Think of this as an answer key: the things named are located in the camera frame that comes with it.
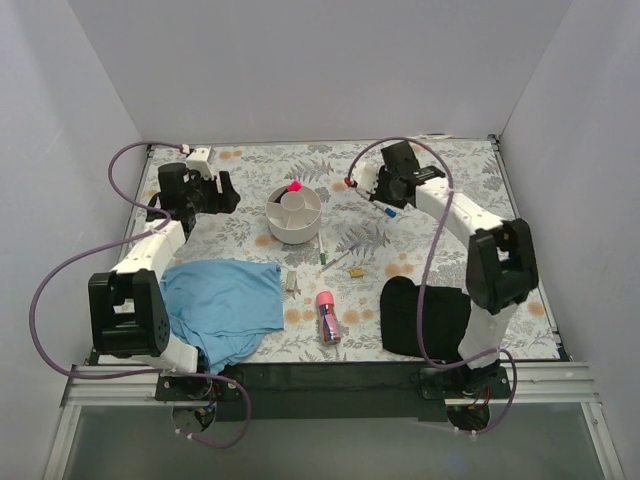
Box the white marker green cap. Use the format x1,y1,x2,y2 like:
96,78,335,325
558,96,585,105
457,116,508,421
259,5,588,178
317,230,327,266

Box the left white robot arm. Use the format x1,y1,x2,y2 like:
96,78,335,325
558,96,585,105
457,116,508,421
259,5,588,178
88,160,241,400

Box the black cloth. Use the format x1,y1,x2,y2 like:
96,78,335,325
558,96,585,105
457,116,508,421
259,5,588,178
380,276,471,362

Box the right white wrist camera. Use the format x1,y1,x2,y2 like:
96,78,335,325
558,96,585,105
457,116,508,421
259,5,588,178
344,163,378,201

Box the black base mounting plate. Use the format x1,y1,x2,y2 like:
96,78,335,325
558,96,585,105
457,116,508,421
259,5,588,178
155,362,511,422

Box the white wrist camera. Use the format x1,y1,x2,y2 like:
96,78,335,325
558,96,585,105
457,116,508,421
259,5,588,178
344,163,378,201
181,144,214,180

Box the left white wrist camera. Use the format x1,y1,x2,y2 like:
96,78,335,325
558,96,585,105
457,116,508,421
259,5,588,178
181,144,214,180

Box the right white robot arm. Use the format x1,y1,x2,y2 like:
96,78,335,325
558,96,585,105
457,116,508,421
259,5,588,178
373,137,539,398

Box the beige eraser block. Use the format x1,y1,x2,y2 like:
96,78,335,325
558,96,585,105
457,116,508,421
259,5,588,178
285,271,297,292

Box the light blue cloth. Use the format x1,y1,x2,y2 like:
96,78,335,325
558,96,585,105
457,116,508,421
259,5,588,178
160,259,284,374

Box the aluminium frame rail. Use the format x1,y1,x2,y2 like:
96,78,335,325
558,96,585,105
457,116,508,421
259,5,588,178
61,362,600,406

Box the white round divided organizer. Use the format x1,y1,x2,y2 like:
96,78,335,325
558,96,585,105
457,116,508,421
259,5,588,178
265,186,322,245

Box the pink capped glue tube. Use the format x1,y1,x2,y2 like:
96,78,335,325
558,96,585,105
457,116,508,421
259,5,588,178
316,291,341,345

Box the pink black highlighter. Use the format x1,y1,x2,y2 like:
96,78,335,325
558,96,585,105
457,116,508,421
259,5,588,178
287,181,302,192

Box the floral patterned table mat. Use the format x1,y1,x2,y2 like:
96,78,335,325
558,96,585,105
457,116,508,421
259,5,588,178
97,141,561,365

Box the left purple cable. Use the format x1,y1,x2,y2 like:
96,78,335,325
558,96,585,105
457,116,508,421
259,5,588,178
30,142,251,448

